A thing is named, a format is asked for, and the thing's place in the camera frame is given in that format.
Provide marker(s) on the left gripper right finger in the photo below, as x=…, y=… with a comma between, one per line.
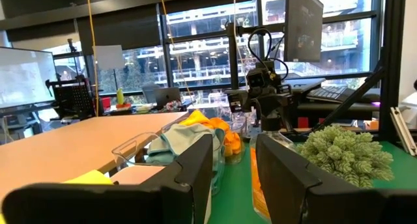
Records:
x=293, y=201

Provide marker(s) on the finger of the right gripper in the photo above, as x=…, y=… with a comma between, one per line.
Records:
x=235, y=103

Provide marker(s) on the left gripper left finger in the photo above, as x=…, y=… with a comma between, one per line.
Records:
x=182, y=198

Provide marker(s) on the teal microfiber towel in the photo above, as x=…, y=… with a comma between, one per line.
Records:
x=156, y=157

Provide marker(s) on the grey teal-edged microfiber towel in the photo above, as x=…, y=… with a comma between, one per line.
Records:
x=185, y=136

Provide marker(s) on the yellow microfiber towel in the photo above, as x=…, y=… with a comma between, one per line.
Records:
x=91, y=178

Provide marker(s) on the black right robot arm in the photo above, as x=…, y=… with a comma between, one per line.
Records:
x=272, y=71

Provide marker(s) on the clear plastic basket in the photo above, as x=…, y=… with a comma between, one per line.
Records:
x=130, y=149
x=244, y=126

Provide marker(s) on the black monitor pole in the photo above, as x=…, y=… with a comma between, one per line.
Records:
x=232, y=54

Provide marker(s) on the green table mat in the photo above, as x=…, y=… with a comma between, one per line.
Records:
x=234, y=191

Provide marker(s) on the silver laptop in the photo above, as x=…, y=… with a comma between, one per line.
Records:
x=166, y=97

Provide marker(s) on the green patterned cloth ball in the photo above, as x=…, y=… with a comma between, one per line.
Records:
x=345, y=155

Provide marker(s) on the black laptop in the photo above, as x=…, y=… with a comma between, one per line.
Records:
x=325, y=93

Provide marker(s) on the black computer monitor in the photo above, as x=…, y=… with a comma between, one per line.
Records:
x=303, y=28

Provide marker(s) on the green bottle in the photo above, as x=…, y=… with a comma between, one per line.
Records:
x=120, y=96

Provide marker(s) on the red box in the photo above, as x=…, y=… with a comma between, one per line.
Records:
x=106, y=103

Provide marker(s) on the light wood desk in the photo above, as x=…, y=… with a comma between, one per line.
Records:
x=65, y=146

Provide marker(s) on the silver aluminium extrusions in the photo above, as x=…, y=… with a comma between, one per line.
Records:
x=404, y=133

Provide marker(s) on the white paper sheet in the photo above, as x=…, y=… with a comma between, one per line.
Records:
x=109, y=57

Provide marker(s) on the black pegboard cart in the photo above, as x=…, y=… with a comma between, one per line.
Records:
x=73, y=97

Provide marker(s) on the large white display screen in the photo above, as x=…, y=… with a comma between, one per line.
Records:
x=26, y=77

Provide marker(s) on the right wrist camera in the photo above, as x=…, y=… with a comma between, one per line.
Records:
x=255, y=78

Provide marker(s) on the black aluminium table frame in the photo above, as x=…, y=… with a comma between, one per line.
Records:
x=392, y=71

